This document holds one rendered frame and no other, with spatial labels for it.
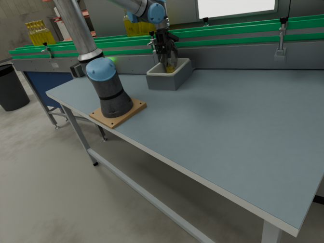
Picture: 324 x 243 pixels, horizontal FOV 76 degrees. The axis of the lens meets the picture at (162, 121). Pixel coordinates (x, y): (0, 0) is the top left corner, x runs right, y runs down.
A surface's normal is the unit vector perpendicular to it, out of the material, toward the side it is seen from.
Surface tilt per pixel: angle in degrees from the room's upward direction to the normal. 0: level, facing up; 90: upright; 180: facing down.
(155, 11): 93
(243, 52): 90
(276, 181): 0
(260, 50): 90
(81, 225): 0
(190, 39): 90
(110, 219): 0
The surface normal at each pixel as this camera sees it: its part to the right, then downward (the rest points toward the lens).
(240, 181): -0.20, -0.81
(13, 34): 0.70, 0.27
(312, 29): -0.49, 0.56
